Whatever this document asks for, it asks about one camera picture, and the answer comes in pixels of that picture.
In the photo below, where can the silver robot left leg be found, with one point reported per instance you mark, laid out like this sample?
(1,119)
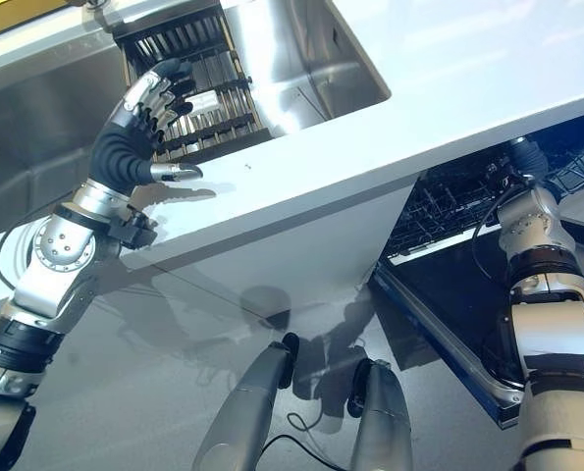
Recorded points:
(249,407)

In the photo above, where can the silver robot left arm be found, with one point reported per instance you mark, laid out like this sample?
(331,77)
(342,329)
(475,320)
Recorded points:
(58,255)

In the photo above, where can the chrome faucet base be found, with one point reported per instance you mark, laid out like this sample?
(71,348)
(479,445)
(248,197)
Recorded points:
(102,12)

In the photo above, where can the white kitchen counter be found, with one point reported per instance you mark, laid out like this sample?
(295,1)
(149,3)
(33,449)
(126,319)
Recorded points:
(321,196)

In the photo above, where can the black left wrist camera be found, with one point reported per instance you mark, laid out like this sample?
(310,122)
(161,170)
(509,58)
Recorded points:
(135,231)

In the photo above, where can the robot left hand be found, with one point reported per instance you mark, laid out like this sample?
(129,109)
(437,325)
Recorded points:
(120,157)

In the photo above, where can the open dishwasher door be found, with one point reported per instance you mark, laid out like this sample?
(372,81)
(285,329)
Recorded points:
(443,304)

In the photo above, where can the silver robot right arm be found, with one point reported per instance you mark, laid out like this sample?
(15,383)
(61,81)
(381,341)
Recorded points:
(546,314)

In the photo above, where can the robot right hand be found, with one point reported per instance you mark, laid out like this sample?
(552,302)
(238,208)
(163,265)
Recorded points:
(529,157)

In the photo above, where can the yellow panel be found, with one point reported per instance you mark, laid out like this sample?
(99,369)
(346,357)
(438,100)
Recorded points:
(12,15)

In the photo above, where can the dark slatted dish rack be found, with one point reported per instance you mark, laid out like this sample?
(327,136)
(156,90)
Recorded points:
(223,88)

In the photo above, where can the stainless steel sink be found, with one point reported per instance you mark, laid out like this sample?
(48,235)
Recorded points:
(311,64)

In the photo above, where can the silver robot leg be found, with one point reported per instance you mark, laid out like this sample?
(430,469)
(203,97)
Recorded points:
(382,412)
(249,407)

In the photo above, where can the white plate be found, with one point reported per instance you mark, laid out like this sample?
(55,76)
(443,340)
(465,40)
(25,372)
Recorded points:
(204,104)

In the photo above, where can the silver robot right leg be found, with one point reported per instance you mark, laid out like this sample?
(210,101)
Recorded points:
(382,412)

